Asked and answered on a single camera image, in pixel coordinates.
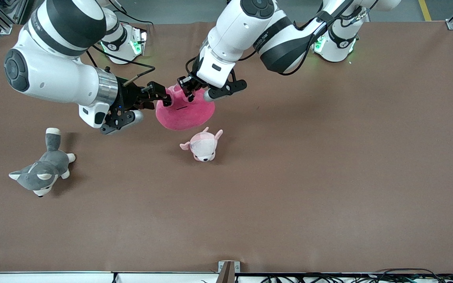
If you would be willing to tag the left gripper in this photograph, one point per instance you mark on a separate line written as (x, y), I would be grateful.
(189, 83)

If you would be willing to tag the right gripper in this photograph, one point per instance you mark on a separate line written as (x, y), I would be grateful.
(129, 96)

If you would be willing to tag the hot pink round plush toy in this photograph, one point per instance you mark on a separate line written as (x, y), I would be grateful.
(183, 116)

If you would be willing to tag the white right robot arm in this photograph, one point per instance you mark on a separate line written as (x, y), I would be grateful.
(53, 74)

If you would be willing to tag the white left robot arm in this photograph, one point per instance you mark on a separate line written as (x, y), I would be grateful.
(242, 31)

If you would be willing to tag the pale pink plush puppy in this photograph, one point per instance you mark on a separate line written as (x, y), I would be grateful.
(203, 147)

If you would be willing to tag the grey white husky plush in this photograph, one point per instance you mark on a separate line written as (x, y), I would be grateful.
(41, 173)

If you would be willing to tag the brown table cover sheet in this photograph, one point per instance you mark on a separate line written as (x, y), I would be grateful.
(289, 196)

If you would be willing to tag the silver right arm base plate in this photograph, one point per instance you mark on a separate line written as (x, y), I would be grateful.
(142, 41)

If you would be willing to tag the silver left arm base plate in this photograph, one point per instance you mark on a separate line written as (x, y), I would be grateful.
(320, 45)

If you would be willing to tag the metal table edge bracket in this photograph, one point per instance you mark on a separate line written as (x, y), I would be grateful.
(228, 271)

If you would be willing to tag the white table edge rail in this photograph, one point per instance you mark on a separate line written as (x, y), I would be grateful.
(53, 277)

